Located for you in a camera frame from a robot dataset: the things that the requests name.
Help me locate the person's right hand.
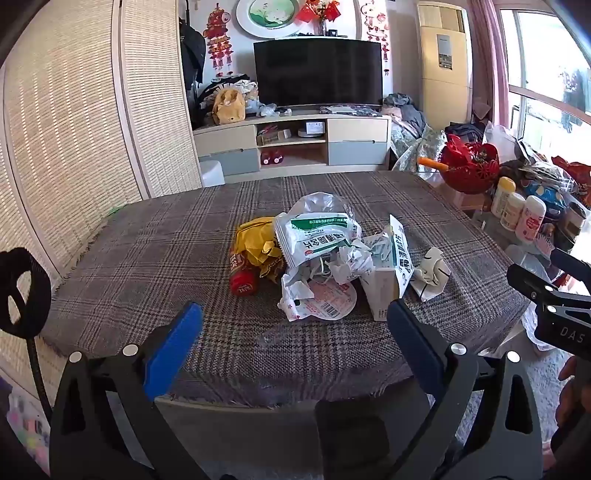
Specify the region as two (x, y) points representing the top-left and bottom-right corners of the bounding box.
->
(554, 354), (591, 429)

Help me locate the white plastic bag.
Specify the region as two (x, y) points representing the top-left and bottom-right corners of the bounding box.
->
(482, 121), (522, 162)

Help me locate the small red bottle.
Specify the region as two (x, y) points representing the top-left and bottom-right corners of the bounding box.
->
(229, 251), (257, 296)

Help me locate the white stool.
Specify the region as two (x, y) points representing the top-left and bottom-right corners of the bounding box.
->
(199, 159), (226, 188)

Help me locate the white paper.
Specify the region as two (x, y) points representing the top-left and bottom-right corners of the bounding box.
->
(322, 237), (376, 285)

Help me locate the red openwork basket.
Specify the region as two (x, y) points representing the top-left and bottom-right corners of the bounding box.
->
(438, 134), (502, 195)

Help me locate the floral patterned cloth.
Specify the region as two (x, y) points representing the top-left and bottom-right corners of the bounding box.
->
(390, 124), (447, 174)

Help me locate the round white foil lid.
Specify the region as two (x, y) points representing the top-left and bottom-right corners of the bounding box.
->
(298, 278), (359, 322)

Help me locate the yellow plush toy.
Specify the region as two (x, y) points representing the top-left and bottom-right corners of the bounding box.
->
(211, 88), (246, 126)

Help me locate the blue snack packet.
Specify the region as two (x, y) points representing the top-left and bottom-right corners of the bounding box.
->
(524, 180), (567, 220)

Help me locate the pink curtain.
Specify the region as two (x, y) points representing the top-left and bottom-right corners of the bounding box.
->
(471, 0), (509, 139)

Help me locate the black television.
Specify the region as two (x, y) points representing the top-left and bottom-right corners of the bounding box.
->
(253, 38), (384, 110)

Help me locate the clear plastic bag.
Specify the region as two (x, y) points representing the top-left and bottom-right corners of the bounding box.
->
(288, 191), (355, 223)

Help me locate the cream standing air conditioner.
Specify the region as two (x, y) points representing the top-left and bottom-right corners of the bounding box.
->
(416, 2), (474, 124)

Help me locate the flat cardboard box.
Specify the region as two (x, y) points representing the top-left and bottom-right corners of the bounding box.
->
(257, 129), (292, 147)

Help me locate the round white wall plate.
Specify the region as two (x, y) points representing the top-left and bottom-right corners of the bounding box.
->
(236, 0), (315, 39)

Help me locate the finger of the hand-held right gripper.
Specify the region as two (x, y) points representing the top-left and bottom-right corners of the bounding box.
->
(506, 263), (591, 318)
(549, 248), (591, 283)

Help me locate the yellow-capped white bottle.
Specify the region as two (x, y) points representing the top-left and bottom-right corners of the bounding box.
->
(490, 176), (517, 218)

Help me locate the dark jacket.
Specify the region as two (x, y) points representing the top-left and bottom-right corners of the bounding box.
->
(179, 23), (207, 86)

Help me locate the red snack bag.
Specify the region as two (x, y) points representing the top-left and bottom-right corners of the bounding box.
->
(551, 156), (591, 208)

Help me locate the pink-label white bottle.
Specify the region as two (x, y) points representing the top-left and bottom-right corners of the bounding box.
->
(515, 195), (547, 246)

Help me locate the window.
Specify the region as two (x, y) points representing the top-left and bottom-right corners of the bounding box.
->
(499, 0), (591, 154)

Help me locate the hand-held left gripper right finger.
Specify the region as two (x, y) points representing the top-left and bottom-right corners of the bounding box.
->
(382, 299), (544, 480)

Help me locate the white green packet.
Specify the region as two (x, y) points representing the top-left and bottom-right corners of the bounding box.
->
(273, 212), (363, 270)

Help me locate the dark patterned cloth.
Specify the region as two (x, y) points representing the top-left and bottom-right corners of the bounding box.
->
(318, 104), (385, 116)

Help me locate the white-capped white bottle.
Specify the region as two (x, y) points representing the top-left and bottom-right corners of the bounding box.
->
(500, 192), (527, 232)

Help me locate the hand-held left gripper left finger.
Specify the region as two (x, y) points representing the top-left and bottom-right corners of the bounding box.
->
(48, 301), (209, 480)

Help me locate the pink hairbrush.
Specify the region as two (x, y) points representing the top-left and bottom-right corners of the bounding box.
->
(534, 232), (557, 257)

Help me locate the red hanging decoration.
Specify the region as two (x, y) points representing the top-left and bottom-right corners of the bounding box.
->
(360, 0), (391, 75)
(203, 4), (235, 77)

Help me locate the beige grey TV cabinet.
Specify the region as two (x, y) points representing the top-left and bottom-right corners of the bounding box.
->
(193, 113), (393, 184)

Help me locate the black cable with strap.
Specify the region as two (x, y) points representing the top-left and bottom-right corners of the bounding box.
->
(0, 248), (55, 418)

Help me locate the grey plaid tablecloth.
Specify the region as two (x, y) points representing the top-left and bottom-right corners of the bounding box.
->
(39, 171), (532, 409)

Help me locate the yellow wrapper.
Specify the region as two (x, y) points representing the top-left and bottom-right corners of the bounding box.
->
(233, 217), (287, 283)

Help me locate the white green-print box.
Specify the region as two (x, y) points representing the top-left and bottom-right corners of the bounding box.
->
(360, 215), (415, 322)

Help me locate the bamboo folding screen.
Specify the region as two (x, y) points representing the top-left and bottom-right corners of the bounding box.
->
(0, 0), (204, 384)

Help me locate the torn white wrapper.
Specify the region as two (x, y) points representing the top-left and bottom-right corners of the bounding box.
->
(277, 271), (315, 323)

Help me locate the grey clothes pile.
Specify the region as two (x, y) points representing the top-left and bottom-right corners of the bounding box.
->
(382, 92), (428, 153)

